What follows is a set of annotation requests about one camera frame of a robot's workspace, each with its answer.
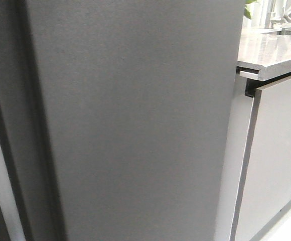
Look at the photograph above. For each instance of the grey kitchen counter cabinet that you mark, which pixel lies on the grey kitchen counter cabinet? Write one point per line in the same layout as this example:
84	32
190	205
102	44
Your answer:
256	180

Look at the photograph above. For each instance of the steel sink faucet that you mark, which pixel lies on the steel sink faucet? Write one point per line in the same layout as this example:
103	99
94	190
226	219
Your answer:
271	20

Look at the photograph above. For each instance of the green potted plant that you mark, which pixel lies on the green potted plant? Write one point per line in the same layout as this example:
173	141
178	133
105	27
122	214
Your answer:
247	12

